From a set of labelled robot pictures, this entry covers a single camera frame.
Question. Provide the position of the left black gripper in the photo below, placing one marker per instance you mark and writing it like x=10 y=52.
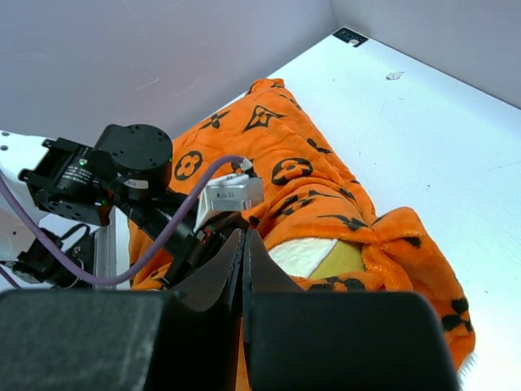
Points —
x=186 y=249

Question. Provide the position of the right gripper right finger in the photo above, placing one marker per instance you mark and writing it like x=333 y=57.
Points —
x=322 y=340

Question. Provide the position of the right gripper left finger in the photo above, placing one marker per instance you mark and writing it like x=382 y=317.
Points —
x=185 y=338

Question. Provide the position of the cream contoured pillow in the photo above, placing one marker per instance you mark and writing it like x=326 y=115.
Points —
x=315 y=258

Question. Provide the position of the orange patterned pillowcase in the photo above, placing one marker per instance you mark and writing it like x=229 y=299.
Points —
x=309 y=192

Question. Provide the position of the small clear tape scrap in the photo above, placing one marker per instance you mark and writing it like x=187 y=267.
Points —
x=392 y=76

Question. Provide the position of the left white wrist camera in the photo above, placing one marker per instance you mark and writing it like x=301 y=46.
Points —
x=229 y=193

